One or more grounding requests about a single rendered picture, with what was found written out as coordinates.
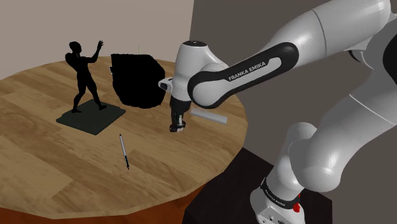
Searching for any pale grey cylinder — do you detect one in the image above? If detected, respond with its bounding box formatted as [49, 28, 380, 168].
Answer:
[189, 107, 228, 126]

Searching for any black lumpy object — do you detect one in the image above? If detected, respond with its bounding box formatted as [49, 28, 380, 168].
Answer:
[110, 53, 166, 109]

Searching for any silver pen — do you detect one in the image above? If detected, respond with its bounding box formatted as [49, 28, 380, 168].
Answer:
[118, 133, 130, 171]

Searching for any dark robot stand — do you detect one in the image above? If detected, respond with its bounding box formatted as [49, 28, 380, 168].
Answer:
[182, 147, 333, 224]

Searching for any black human figure statue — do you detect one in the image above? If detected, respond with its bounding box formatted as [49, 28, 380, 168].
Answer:
[55, 40, 127, 136]

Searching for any round wooden table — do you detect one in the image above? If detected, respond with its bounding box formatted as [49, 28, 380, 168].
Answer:
[0, 55, 249, 224]

